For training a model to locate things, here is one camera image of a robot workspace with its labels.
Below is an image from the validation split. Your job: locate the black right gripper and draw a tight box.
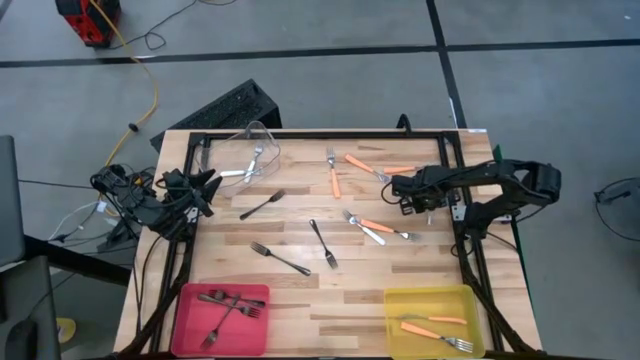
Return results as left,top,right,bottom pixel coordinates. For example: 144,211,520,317
392,168,454,217

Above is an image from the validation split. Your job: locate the yellow round object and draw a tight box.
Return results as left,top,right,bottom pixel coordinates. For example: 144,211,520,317
55,317,79,345

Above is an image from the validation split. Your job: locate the red and black box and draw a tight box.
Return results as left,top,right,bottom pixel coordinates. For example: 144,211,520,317
54,0,123,49

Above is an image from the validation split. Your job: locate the yellow power cable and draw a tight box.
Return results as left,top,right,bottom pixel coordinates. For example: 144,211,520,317
88,0,161,169

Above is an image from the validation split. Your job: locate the black crate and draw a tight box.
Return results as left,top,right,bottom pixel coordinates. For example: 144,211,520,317
149,78,284,154

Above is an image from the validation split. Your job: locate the black metal fork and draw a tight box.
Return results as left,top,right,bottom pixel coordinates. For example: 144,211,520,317
208,288,267,308
308,218,340,270
249,241,313,278
197,293,263,320
239,187,287,222
199,294,243,351

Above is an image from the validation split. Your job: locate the dark grey desk surface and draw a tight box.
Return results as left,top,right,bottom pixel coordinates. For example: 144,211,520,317
0,254,62,360

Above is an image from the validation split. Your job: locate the thin black cable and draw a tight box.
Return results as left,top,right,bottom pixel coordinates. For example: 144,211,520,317
107,0,239,51

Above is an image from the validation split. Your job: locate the black computer mouse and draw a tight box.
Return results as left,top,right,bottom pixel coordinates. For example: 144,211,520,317
4,319,40,360

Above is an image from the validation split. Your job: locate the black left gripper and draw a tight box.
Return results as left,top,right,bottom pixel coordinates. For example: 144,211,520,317
161,168,224,221

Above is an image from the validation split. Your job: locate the black stand bar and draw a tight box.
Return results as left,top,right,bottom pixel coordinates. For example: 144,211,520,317
22,233,134,287

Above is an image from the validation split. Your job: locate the yellow plastic bin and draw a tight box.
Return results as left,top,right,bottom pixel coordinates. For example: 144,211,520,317
383,284,487,360

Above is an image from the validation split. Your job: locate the white cable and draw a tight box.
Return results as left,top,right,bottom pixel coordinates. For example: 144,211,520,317
47,199,110,242

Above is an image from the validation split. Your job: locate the grey flat panel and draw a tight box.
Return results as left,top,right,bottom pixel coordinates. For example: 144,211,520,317
0,133,27,269

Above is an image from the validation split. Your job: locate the green edge panel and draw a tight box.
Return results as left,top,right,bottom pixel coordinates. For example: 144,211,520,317
492,143,524,261

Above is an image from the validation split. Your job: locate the pink plastic bin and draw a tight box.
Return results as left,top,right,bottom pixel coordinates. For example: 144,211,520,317
169,282,271,357

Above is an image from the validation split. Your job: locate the clear plastic bin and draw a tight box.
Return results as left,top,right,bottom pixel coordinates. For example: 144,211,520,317
193,119,281,197

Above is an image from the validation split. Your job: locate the black cable with plug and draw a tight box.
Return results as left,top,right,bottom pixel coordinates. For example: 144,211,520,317
593,177,640,246

